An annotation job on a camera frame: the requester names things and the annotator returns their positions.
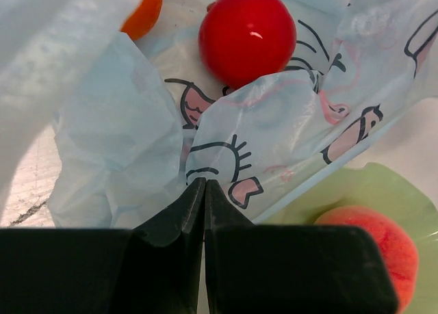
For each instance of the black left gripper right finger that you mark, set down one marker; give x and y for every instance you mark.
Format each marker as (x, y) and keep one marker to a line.
(253, 268)

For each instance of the orange fake fruit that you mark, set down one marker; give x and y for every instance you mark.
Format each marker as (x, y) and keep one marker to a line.
(397, 249)

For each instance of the blue printed plastic bag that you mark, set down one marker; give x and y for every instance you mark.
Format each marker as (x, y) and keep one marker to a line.
(136, 122)

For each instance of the red fake apple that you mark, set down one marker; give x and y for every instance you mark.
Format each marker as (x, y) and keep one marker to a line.
(240, 41)

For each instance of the green scalloped glass bowl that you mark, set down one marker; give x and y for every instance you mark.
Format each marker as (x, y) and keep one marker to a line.
(379, 188)

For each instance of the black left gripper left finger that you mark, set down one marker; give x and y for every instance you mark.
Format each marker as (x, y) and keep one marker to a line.
(153, 268)

